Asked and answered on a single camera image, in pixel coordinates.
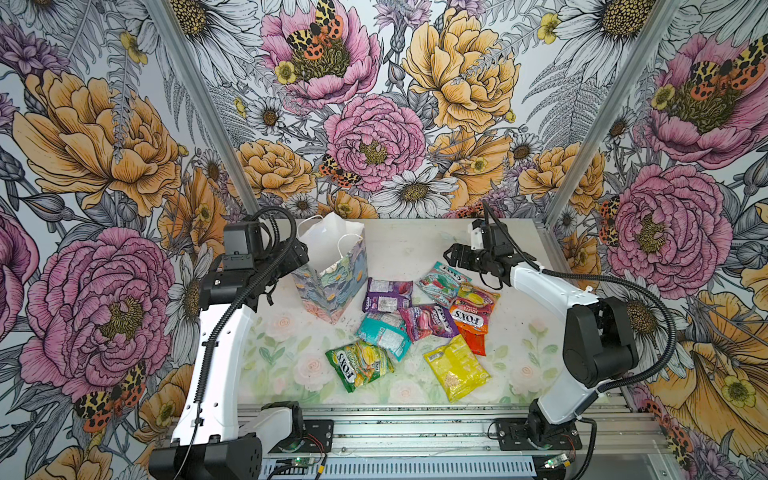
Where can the teal snack packet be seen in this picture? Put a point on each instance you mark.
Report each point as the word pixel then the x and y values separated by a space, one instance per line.
pixel 387 331

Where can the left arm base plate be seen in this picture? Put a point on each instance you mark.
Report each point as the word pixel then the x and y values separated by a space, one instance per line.
pixel 317 438

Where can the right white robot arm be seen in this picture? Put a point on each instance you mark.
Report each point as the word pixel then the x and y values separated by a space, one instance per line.
pixel 597 346

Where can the purple snack packet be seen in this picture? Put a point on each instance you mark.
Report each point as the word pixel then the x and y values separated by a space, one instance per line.
pixel 384 296

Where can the orange Fox's candy packet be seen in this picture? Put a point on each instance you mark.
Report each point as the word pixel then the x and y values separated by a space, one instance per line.
pixel 472 308

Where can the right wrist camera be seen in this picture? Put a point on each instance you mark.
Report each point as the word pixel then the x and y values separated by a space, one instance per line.
pixel 477 231

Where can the right aluminium corner post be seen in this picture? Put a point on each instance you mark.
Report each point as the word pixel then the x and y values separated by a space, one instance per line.
pixel 647 45

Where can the aluminium rail frame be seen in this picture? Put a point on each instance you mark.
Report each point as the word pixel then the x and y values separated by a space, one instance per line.
pixel 452 442

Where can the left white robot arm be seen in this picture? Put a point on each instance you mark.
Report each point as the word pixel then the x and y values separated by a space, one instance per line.
pixel 208 441

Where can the green Fox's candy packet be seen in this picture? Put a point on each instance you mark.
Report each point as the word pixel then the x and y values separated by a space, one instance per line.
pixel 359 363

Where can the aluminium corner post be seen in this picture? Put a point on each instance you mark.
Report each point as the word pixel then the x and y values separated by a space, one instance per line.
pixel 647 45
pixel 189 74

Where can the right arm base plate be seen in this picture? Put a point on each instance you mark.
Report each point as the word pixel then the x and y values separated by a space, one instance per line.
pixel 516 433

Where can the floral paper gift bag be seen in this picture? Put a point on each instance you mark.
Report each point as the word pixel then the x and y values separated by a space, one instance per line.
pixel 337 267

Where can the magenta Fox's candy packet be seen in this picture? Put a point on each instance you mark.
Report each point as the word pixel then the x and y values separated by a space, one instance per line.
pixel 428 320

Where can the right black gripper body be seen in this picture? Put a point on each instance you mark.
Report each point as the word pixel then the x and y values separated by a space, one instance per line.
pixel 481 260

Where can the left aluminium corner post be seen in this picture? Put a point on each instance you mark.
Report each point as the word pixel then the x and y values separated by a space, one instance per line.
pixel 189 74

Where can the green red snack packet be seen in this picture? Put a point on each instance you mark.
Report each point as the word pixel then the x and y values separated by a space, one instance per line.
pixel 442 284

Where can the yellow snack packet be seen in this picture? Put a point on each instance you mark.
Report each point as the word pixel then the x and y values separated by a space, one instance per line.
pixel 457 369

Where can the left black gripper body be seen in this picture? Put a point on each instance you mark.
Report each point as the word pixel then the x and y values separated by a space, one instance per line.
pixel 284 261

